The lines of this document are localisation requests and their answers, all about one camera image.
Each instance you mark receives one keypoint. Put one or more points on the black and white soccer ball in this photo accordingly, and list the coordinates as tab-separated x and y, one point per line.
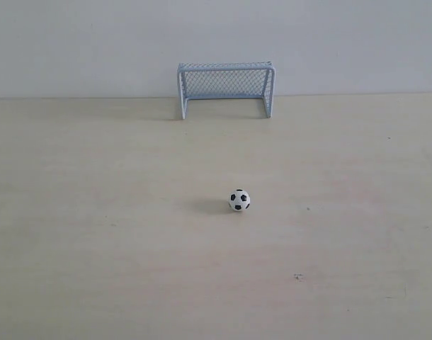
239	200

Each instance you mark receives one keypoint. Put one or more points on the small white soccer goal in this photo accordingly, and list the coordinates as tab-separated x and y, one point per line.
249	80

